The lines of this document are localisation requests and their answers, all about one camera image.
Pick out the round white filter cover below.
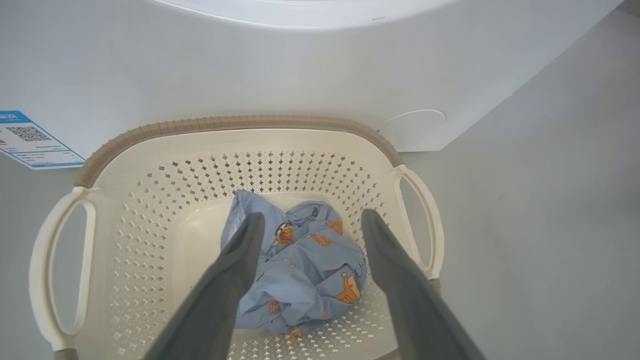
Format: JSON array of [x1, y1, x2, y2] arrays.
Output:
[[382, 109, 447, 152]]

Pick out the blue cartoon print garment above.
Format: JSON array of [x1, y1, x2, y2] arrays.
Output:
[[221, 190, 368, 337]]

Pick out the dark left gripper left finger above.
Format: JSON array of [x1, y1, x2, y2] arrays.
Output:
[[145, 212, 266, 360]]

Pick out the white front-load washing machine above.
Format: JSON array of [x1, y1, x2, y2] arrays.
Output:
[[0, 0, 626, 171]]

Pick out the blue energy label sticker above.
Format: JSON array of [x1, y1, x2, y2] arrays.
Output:
[[0, 110, 87, 170]]

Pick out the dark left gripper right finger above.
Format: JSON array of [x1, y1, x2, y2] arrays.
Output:
[[361, 209, 486, 360]]

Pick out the cream perforated laundry basket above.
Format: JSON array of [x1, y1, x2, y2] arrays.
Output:
[[29, 115, 445, 360]]

